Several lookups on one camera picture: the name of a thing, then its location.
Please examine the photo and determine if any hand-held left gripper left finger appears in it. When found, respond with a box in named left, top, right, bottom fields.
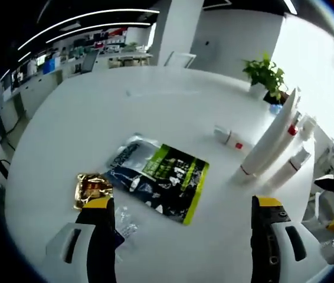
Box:
left=45, top=197, right=117, bottom=283

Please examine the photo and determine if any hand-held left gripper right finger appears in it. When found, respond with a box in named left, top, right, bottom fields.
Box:
left=251, top=196, right=329, bottom=283

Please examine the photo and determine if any small clear skincare sachet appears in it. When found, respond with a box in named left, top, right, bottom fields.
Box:
left=114, top=205, right=140, bottom=245

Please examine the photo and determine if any gold skincare sachet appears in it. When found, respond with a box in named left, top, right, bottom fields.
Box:
left=72, top=173, right=114, bottom=211

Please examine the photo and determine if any tall red-collar skincare pump bottle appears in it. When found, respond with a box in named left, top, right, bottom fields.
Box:
left=286, top=110, right=317, bottom=142

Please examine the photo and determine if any white skincare tube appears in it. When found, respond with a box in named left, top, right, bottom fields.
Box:
left=233, top=86, right=301, bottom=185

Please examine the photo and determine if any green and silver skincare sachet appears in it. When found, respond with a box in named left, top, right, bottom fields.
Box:
left=104, top=134, right=210, bottom=226

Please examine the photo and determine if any white plant pot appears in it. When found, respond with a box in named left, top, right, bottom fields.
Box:
left=248, top=83, right=270, bottom=98

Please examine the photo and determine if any green potted plant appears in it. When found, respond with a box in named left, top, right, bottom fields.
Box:
left=241, top=52, right=289, bottom=101

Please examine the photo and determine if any grey office chair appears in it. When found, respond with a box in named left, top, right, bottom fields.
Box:
left=80, top=50, right=100, bottom=74

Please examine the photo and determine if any blue box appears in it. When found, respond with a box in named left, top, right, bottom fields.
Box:
left=42, top=57, right=61, bottom=74

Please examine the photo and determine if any white office chair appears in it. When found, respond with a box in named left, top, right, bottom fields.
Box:
left=163, top=51, right=197, bottom=69

